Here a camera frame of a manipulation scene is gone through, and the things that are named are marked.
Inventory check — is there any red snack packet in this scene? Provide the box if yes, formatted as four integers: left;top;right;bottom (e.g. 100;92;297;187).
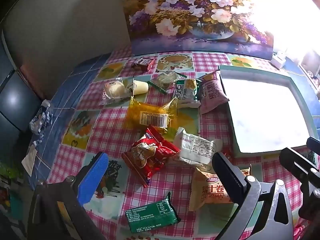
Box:
121;124;181;187

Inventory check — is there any dark green snack packet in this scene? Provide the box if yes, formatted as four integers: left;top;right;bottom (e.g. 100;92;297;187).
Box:
124;191;181;233

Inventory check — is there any paper slip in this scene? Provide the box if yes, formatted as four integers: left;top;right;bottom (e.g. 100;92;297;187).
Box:
21;145;38;178

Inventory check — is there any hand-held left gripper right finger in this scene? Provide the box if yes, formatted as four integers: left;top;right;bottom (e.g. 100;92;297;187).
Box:
212;151;294;240

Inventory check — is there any flower painting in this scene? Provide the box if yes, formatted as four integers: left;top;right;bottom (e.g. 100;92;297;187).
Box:
118;0;275;61

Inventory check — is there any beige and orange snack packet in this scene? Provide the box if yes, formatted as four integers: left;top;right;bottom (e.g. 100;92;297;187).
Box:
188;165;252;212

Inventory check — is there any bun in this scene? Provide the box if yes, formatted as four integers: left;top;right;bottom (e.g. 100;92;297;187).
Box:
98;78;133;105

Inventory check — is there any crumpled blue and white wrapper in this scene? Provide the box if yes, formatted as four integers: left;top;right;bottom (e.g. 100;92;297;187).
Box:
29;99;53;145

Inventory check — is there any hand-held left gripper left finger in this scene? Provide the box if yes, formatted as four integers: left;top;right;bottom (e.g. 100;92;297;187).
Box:
27;151;109;240

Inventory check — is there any white tray with teal rim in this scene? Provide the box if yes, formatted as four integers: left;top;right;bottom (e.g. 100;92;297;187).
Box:
218;65;319;158

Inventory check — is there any yellow transparent snack packet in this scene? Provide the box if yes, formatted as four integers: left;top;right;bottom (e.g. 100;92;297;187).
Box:
124;96;178;130

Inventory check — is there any pink snack packet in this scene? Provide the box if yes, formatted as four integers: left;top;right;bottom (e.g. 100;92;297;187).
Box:
199;70;230;115

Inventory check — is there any pale yellow pudding cup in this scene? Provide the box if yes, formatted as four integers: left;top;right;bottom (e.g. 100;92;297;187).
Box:
132;79;150;95

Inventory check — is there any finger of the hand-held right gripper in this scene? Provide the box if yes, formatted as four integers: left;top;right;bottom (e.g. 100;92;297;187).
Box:
306;137;320;153
279;147;320;227

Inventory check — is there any small red snack box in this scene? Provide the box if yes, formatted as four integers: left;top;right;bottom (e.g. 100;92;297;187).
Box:
131;57;155;72

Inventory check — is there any white and green snack packet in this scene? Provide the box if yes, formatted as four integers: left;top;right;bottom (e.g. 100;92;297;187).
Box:
171;78;202;102

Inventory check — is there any blue plaid cloth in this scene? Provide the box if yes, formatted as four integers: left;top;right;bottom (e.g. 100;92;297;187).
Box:
24;52;113;190

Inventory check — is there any white shelf rack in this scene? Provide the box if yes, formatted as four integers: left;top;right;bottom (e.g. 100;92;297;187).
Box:
299;50;320;92

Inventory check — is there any clear snack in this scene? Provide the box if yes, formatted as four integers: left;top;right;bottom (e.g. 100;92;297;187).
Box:
147;70;187;95

